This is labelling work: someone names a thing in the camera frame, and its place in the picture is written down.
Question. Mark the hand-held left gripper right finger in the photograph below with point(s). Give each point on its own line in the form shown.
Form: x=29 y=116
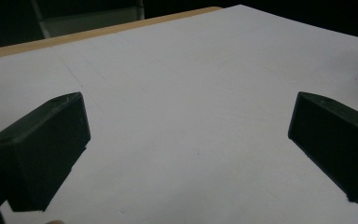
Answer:
x=338 y=143

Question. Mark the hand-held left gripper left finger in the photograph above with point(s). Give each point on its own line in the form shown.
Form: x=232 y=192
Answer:
x=43 y=149

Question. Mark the wooden table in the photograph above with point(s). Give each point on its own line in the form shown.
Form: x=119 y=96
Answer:
x=74 y=37

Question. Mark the white-framed desk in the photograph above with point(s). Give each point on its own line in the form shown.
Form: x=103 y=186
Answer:
x=90 y=21

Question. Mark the white board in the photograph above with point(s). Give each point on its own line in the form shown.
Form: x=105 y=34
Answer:
x=183 y=93

